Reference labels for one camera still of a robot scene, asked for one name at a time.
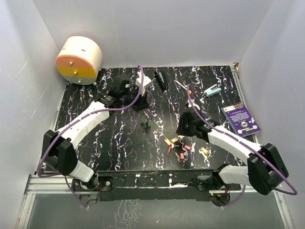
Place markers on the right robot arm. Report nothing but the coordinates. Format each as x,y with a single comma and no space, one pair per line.
264,168

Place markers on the yellow tag with key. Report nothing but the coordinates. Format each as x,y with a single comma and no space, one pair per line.
176,139

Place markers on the large metal keyring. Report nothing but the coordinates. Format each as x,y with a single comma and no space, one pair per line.
147,114

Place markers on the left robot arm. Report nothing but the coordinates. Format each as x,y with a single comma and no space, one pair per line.
58,150

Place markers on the round drawer box pink yellow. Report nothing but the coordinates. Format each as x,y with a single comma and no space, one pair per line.
79,60

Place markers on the aluminium rail frame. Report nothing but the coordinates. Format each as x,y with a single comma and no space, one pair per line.
57,185

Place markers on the white pen yellow cap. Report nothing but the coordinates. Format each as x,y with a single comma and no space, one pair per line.
180,84

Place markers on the black stapler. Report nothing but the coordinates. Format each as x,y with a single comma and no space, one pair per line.
161,79

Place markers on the red tag right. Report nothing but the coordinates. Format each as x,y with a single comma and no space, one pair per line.
187,147

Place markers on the red tag lower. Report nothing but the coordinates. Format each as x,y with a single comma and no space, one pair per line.
180,156

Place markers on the yellow tag far right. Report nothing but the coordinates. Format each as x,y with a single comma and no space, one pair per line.
204,150

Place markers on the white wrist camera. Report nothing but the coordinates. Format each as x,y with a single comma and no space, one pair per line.
191,103
143,80

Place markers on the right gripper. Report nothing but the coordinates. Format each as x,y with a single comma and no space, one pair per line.
181,130

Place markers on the purple booklet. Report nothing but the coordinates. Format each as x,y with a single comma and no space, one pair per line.
240,120

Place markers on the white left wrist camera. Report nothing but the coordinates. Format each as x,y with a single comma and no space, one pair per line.
143,80

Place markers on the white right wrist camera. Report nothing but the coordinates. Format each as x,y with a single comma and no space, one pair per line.
191,103

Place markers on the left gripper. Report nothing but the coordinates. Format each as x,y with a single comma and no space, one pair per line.
142,104

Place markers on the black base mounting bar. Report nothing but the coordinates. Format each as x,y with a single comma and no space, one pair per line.
161,185

